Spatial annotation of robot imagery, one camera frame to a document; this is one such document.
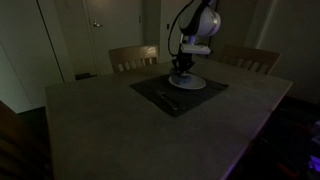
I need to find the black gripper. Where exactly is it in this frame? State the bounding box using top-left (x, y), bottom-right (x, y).
top-left (171, 51), bottom-right (196, 79)

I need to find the blue towel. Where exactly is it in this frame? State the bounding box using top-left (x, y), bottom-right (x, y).
top-left (174, 73), bottom-right (193, 83)

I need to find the robot base with blue lights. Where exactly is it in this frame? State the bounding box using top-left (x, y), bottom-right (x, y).
top-left (307, 119), bottom-right (320, 175)

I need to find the white round plate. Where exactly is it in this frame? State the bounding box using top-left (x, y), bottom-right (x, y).
top-left (167, 73), bottom-right (207, 91)

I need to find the black placemat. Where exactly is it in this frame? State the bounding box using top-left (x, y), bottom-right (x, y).
top-left (129, 73), bottom-right (230, 118)

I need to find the silver fork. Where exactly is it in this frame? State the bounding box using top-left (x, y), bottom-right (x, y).
top-left (158, 88), bottom-right (185, 111)

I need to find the silver spoon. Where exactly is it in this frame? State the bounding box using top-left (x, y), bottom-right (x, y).
top-left (154, 91), bottom-right (180, 113)

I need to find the wooden slat-back chair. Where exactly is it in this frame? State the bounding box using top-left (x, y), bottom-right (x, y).
top-left (0, 99), bottom-right (54, 180)
top-left (107, 44), bottom-right (160, 74)
top-left (219, 45), bottom-right (281, 75)

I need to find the white door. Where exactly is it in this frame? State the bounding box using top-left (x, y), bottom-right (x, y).
top-left (82, 0), bottom-right (145, 77)

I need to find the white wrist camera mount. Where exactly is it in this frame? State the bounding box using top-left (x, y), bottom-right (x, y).
top-left (179, 43), bottom-right (212, 56)

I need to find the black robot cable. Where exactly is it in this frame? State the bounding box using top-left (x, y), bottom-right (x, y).
top-left (166, 0), bottom-right (195, 57)

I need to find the metal door handle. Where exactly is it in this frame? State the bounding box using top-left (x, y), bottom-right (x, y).
top-left (91, 20), bottom-right (104, 29)

